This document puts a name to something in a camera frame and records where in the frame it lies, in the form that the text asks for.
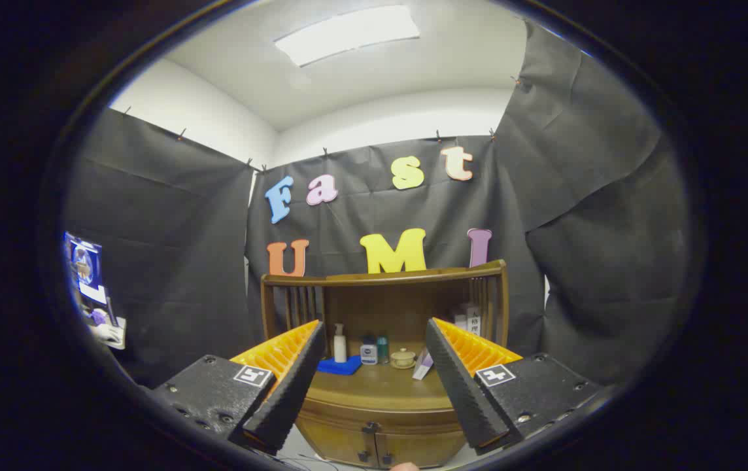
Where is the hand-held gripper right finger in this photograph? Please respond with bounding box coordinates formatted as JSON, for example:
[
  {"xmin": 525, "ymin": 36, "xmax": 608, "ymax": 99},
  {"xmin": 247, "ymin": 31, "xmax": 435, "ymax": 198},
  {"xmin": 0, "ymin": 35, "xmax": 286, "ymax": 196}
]
[{"xmin": 425, "ymin": 317, "xmax": 604, "ymax": 457}]

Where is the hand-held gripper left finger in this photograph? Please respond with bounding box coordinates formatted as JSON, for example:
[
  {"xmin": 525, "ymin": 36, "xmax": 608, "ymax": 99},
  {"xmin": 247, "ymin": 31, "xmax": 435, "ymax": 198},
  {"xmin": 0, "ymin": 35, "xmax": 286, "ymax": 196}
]
[{"xmin": 152, "ymin": 319, "xmax": 326, "ymax": 455}]

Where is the wooden drawer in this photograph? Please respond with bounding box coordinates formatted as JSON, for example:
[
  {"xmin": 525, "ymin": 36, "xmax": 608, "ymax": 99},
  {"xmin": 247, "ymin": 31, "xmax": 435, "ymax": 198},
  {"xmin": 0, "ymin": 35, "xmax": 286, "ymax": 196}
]
[{"xmin": 297, "ymin": 396, "xmax": 469, "ymax": 438}]

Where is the wooden cabinet door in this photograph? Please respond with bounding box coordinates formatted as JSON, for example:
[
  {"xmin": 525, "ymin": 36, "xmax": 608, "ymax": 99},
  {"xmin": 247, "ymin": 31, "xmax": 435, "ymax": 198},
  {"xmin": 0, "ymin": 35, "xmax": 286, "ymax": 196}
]
[
  {"xmin": 296, "ymin": 419, "xmax": 378, "ymax": 466},
  {"xmin": 374, "ymin": 428, "xmax": 466, "ymax": 469}
]

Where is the wooden countertop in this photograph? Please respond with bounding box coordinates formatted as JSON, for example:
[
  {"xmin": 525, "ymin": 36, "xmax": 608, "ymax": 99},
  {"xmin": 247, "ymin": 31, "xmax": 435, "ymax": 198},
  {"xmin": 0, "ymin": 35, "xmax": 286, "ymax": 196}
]
[{"xmin": 305, "ymin": 357, "xmax": 460, "ymax": 413}]

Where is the wooden cabinet with slatted sides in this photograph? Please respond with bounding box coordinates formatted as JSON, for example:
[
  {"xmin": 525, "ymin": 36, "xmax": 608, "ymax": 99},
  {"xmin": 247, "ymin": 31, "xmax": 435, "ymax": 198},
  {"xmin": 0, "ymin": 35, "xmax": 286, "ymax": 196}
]
[{"xmin": 260, "ymin": 260, "xmax": 511, "ymax": 469}]

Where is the purple and white book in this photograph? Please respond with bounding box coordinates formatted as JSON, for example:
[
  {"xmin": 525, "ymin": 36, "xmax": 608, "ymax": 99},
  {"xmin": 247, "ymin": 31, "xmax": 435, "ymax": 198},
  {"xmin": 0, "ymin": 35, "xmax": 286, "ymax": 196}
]
[{"xmin": 411, "ymin": 347, "xmax": 435, "ymax": 381}]

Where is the blue folded cloth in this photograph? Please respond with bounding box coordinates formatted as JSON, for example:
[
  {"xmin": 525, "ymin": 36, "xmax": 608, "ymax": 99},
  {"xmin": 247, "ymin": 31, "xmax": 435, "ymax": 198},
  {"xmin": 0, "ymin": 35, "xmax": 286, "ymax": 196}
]
[{"xmin": 316, "ymin": 355, "xmax": 363, "ymax": 376}]

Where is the black backdrop cloth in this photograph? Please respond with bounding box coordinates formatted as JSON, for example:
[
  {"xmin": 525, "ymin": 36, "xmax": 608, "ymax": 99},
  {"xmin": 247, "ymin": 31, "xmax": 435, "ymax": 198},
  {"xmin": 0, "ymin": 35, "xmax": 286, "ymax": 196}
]
[{"xmin": 63, "ymin": 20, "xmax": 692, "ymax": 390}]

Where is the computer screen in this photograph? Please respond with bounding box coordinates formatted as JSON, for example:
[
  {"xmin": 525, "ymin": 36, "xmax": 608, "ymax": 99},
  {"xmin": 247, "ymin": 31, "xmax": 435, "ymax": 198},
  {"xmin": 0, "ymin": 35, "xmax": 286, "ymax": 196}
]
[{"xmin": 63, "ymin": 231, "xmax": 128, "ymax": 351}]

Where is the ceiling light panel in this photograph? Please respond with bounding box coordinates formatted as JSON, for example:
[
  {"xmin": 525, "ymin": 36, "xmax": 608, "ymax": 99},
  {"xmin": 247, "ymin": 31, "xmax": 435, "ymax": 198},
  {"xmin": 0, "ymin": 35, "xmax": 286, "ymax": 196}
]
[{"xmin": 274, "ymin": 5, "xmax": 421, "ymax": 68}]

